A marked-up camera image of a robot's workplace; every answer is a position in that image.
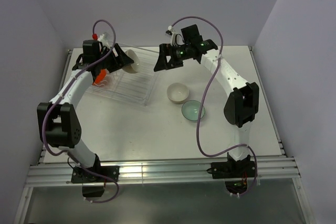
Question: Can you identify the cream bowl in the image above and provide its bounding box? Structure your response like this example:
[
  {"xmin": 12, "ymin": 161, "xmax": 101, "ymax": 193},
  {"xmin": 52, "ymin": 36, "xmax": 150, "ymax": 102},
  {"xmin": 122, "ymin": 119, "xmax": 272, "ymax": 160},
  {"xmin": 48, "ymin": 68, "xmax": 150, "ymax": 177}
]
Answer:
[
  {"xmin": 166, "ymin": 82, "xmax": 190, "ymax": 104},
  {"xmin": 122, "ymin": 48, "xmax": 141, "ymax": 74}
]

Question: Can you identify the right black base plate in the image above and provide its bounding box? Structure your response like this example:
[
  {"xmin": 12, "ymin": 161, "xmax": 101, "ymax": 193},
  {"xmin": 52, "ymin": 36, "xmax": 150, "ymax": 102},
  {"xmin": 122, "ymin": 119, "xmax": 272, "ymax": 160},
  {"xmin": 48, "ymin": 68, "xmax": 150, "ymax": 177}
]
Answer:
[{"xmin": 206, "ymin": 161, "xmax": 257, "ymax": 179}]

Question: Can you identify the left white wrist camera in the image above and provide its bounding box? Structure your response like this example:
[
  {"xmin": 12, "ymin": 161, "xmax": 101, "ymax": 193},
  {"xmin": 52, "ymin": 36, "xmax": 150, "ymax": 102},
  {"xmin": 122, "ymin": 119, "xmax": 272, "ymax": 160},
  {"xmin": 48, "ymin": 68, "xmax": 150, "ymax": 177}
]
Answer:
[{"xmin": 92, "ymin": 32, "xmax": 112, "ymax": 49}]

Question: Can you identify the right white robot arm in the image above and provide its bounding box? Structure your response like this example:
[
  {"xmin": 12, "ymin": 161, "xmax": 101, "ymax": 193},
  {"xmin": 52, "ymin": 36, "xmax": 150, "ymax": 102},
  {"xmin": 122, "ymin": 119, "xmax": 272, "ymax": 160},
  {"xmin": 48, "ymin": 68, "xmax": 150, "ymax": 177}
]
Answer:
[{"xmin": 154, "ymin": 25, "xmax": 259, "ymax": 177}]

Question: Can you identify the light green bowl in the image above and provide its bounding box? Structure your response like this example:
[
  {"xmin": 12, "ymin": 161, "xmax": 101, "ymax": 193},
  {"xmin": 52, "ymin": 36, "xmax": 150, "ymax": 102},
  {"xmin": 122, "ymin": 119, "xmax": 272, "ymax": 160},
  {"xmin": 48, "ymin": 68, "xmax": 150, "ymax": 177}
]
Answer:
[{"xmin": 181, "ymin": 100, "xmax": 205, "ymax": 122}]

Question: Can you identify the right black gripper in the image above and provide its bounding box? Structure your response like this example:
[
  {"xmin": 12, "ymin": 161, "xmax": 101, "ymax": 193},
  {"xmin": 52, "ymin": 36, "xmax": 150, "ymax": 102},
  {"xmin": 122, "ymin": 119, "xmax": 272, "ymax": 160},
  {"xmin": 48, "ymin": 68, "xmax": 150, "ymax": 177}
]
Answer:
[{"xmin": 154, "ymin": 43, "xmax": 191, "ymax": 72}]

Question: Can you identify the white orange bowl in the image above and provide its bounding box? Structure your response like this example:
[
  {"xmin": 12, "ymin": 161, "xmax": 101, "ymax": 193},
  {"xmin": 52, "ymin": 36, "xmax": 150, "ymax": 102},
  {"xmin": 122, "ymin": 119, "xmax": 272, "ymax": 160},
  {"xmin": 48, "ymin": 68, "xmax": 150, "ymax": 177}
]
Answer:
[{"xmin": 92, "ymin": 76, "xmax": 111, "ymax": 88}]

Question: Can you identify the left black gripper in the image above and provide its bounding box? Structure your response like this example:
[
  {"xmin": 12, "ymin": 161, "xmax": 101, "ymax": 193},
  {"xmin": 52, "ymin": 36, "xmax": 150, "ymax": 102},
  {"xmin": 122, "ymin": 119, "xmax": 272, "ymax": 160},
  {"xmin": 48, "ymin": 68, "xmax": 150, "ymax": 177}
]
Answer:
[{"xmin": 96, "ymin": 44, "xmax": 133, "ymax": 73}]

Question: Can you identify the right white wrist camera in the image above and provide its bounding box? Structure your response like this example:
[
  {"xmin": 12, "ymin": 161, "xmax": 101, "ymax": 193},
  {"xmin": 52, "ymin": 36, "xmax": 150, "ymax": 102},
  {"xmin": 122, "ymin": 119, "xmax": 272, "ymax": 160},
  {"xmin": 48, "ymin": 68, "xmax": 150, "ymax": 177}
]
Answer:
[{"xmin": 165, "ymin": 26, "xmax": 183, "ymax": 46}]

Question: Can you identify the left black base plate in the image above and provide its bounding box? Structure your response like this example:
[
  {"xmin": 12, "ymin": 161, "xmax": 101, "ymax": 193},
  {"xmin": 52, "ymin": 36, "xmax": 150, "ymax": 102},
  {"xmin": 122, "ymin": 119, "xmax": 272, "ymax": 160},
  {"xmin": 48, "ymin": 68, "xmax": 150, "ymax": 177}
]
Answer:
[{"xmin": 71, "ymin": 165, "xmax": 120, "ymax": 184}]

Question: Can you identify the aluminium mounting rail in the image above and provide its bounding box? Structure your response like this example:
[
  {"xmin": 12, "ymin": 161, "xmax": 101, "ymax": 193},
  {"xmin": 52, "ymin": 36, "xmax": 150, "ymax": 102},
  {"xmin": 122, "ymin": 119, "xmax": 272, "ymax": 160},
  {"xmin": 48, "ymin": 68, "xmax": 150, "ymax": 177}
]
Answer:
[{"xmin": 24, "ymin": 156, "xmax": 301, "ymax": 188}]

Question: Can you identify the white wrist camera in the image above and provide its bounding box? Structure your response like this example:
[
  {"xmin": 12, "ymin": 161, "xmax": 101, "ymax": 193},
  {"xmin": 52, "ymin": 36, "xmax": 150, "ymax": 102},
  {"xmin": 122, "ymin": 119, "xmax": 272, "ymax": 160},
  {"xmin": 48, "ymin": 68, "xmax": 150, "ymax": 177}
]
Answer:
[
  {"xmin": 92, "ymin": 32, "xmax": 112, "ymax": 49},
  {"xmin": 165, "ymin": 26, "xmax": 183, "ymax": 46}
]

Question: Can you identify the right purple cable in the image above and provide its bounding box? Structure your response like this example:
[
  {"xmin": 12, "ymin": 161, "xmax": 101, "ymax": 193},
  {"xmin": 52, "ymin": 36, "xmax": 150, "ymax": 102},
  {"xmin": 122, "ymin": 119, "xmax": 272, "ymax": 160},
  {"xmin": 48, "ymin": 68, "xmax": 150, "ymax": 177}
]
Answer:
[{"xmin": 170, "ymin": 16, "xmax": 258, "ymax": 197}]

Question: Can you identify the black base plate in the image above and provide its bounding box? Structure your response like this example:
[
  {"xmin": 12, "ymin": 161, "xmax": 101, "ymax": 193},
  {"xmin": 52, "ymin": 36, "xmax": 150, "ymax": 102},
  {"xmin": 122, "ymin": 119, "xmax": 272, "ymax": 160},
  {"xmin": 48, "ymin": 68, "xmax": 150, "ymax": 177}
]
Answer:
[
  {"xmin": 71, "ymin": 165, "xmax": 120, "ymax": 184},
  {"xmin": 206, "ymin": 161, "xmax": 257, "ymax": 179}
]

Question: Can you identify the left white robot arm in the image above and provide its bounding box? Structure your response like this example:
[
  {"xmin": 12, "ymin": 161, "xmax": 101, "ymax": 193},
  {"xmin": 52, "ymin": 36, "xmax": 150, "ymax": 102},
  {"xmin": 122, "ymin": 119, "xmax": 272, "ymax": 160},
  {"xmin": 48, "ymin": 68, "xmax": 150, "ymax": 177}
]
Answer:
[{"xmin": 37, "ymin": 40, "xmax": 135, "ymax": 182}]

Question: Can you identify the clear wire dish rack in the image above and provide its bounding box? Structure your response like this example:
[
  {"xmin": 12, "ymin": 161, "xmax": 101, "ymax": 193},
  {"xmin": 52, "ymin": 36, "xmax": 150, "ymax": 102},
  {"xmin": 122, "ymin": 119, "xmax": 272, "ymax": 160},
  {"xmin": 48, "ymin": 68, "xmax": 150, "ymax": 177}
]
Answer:
[{"xmin": 87, "ymin": 44, "xmax": 159, "ymax": 106}]

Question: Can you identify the purple cable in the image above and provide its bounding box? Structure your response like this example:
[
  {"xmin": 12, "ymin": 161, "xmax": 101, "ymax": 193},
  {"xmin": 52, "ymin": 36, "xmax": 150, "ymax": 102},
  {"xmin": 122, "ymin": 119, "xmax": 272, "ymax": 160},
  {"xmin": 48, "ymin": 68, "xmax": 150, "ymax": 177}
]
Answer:
[
  {"xmin": 170, "ymin": 16, "xmax": 258, "ymax": 197},
  {"xmin": 41, "ymin": 19, "xmax": 120, "ymax": 204}
]

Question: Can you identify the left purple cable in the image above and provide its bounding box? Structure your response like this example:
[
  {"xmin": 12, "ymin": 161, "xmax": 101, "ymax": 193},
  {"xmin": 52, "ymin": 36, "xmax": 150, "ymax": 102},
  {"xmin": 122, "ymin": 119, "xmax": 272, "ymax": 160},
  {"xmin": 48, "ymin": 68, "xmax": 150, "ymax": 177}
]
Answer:
[{"xmin": 41, "ymin": 19, "xmax": 120, "ymax": 204}]

